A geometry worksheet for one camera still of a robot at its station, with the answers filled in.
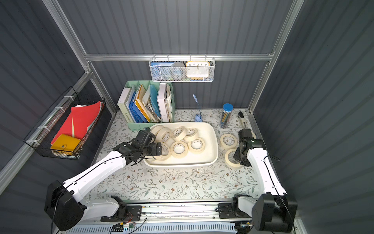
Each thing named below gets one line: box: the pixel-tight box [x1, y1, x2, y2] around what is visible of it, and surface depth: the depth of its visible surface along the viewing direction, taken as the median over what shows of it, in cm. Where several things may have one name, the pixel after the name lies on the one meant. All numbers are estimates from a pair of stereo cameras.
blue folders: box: [128, 91, 149, 124], surface depth 98 cm
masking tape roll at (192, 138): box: [183, 127, 199, 142], surface depth 98 cm
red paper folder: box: [50, 100, 101, 145], surface depth 76 cm
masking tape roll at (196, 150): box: [187, 136, 206, 154], surface depth 97 cm
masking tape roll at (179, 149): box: [170, 140, 189, 158], surface depth 98 cm
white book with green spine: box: [116, 86, 134, 124], surface depth 95 cm
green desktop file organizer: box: [116, 80, 175, 131], surface depth 100 cm
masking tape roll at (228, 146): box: [220, 133, 238, 149], surface depth 100 cm
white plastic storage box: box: [143, 121, 219, 168], surface depth 96 cm
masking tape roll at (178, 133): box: [170, 126, 187, 142], surface depth 101 cm
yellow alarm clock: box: [186, 60, 211, 80], surface depth 90 cm
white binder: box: [156, 82, 169, 123], surface depth 99 cm
